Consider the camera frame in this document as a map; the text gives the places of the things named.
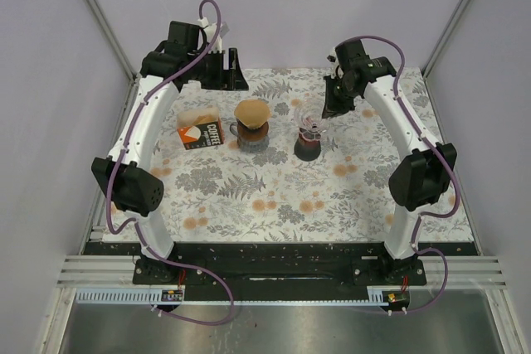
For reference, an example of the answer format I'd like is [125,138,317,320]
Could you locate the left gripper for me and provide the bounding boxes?
[188,47,248,90]

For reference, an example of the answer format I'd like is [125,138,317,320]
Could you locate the clear plastic dripper cone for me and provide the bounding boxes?
[294,97,329,142]

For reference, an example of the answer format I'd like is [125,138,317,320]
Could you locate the brown paper coffee filter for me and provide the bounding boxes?
[234,99,271,130]

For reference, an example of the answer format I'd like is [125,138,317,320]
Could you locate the dark grey red-rimmed cup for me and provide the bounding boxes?
[294,128,321,162]

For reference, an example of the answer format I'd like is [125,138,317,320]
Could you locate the wooden dripper ring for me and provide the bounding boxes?
[236,124,269,143]

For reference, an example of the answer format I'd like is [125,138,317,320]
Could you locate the orange coffee filter box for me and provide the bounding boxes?
[177,110,225,150]

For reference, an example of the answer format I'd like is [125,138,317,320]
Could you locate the grey glass carafe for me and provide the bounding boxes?
[229,121,270,153]

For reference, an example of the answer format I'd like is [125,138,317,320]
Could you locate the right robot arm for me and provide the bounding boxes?
[322,36,457,284]

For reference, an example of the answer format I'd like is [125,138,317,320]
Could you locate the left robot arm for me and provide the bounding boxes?
[91,17,249,284]

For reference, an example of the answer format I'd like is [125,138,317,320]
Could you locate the brown filters in box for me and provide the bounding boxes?
[180,107,219,126]

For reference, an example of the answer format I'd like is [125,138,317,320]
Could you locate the floral patterned table mat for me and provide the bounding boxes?
[100,66,474,244]

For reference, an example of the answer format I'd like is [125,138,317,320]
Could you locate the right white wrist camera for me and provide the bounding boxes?
[327,49,343,78]

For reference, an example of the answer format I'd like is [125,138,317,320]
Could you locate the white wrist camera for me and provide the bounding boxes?
[327,49,343,78]
[197,17,229,53]

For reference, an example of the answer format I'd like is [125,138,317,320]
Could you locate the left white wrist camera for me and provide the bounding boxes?
[197,17,229,53]

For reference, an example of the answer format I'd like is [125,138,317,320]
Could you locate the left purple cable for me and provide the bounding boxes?
[105,0,237,325]

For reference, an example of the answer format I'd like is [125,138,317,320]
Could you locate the aluminium frame rail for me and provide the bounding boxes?
[84,0,136,81]

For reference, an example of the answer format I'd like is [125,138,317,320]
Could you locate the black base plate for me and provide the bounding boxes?
[132,240,426,287]

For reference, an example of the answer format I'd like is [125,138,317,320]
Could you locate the white slotted cable duct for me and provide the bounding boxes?
[76,288,185,306]

